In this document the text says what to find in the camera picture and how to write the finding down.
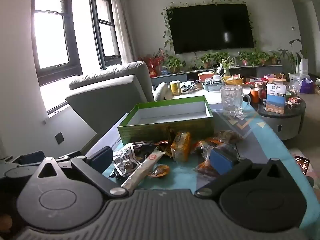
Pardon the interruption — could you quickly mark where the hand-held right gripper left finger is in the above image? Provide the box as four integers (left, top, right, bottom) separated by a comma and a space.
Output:
37, 146, 128, 198

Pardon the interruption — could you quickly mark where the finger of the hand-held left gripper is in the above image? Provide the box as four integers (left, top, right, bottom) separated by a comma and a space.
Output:
12, 151, 45, 167

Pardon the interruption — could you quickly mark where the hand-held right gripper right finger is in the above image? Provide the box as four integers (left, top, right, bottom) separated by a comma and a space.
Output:
194, 148, 288, 198

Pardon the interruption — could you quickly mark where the red clear snack packet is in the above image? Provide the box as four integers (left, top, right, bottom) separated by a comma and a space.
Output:
191, 140, 218, 174

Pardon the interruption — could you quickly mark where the silver black snack packet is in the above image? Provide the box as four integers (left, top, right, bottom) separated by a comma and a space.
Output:
108, 143, 142, 179

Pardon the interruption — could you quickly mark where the dark red snack packet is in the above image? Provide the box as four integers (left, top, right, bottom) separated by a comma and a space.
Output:
130, 140, 173, 157

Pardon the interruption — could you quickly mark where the long sausage packet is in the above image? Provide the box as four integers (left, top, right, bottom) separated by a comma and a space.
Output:
121, 147, 166, 191

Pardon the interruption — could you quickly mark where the green cardboard box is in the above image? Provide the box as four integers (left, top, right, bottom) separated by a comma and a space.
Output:
117, 95, 215, 146

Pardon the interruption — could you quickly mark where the small orange snack packet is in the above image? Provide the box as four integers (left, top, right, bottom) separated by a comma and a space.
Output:
146, 164, 170, 178

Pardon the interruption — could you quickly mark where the clear glass mug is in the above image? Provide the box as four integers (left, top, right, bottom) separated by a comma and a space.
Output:
219, 84, 251, 117

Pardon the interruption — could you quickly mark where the grey armchair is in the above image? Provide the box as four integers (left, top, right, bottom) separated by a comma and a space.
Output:
65, 61, 156, 137

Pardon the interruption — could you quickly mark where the dark round side table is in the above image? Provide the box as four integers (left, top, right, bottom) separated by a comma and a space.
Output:
257, 96, 307, 141

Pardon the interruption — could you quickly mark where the white round coffee table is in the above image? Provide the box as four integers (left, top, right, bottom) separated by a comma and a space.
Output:
160, 80, 253, 105

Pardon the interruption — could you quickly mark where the blue plastic basket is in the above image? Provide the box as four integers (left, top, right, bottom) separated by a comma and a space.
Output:
201, 79, 225, 92

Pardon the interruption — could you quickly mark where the smartphone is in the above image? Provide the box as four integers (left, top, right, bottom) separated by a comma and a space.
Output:
294, 155, 311, 175

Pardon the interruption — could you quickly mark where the glass jar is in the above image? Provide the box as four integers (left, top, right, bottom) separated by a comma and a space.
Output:
257, 81, 268, 99

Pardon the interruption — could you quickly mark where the blue white carton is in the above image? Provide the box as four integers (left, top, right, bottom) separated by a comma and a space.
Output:
265, 83, 287, 115

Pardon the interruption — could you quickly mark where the wicker basket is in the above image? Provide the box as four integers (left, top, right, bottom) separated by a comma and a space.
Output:
222, 75, 244, 86

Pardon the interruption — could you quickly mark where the orange cardboard box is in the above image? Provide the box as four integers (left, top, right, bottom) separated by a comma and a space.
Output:
198, 72, 215, 82

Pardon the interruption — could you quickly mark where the yellow can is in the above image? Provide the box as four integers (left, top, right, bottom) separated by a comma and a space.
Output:
169, 80, 181, 96

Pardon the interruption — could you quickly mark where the cream cushion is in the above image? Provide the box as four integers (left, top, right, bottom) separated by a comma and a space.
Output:
153, 82, 173, 102

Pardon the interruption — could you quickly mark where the spider plant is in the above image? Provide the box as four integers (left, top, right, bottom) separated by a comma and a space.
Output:
216, 55, 237, 77

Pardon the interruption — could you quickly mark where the small potted plant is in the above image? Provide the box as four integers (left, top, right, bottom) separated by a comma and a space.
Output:
200, 52, 218, 69

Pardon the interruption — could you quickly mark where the bushy potted plant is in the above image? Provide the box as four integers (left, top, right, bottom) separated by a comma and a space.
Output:
164, 55, 186, 74

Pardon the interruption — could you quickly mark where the wide potted plant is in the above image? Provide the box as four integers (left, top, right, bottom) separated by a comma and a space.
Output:
237, 51, 278, 67

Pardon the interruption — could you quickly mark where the red flower arrangement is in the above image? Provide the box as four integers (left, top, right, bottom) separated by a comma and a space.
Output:
139, 49, 168, 78

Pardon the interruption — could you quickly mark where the purple gift bag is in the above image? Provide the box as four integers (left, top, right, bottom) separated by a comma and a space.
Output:
300, 78, 317, 94

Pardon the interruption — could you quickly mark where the black framed window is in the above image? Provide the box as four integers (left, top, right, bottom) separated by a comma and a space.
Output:
90, 0, 123, 71
31, 0, 84, 117

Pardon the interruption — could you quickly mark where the white air purifier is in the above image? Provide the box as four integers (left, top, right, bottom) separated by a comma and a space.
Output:
298, 58, 310, 75

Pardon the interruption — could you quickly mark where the tall leafy plant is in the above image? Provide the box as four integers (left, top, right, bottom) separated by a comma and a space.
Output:
279, 39, 303, 74

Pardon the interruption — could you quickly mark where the pale curtain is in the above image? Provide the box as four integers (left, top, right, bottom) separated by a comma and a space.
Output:
110, 0, 137, 64

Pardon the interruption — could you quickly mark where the wall television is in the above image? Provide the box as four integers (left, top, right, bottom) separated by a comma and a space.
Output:
166, 4, 255, 55

